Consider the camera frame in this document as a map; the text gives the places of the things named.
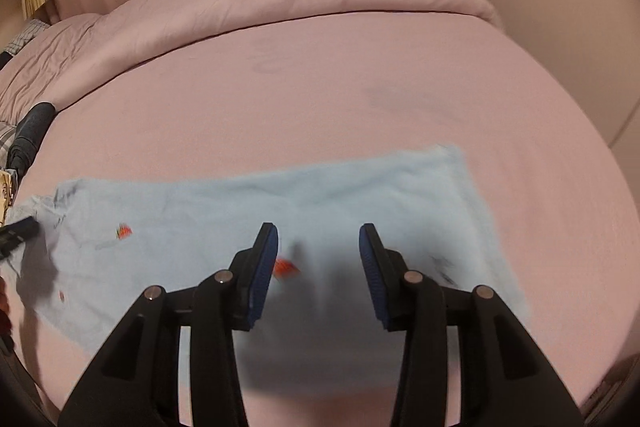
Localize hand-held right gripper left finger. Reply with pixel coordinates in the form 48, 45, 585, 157
57, 222, 280, 427

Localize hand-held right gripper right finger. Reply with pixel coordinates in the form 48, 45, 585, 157
359, 223, 586, 427

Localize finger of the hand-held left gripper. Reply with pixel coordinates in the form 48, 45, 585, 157
0, 217, 40, 259

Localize light blue pants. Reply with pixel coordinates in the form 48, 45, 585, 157
10, 144, 531, 403

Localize cream patterned cloth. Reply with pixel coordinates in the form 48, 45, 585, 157
0, 169, 20, 225

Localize large plaid pillow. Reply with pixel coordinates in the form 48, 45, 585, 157
0, 119, 21, 168

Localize folded dark blue jeans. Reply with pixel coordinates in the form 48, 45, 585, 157
9, 103, 56, 171

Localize small plaid pillow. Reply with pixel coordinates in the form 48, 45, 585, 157
0, 19, 51, 68

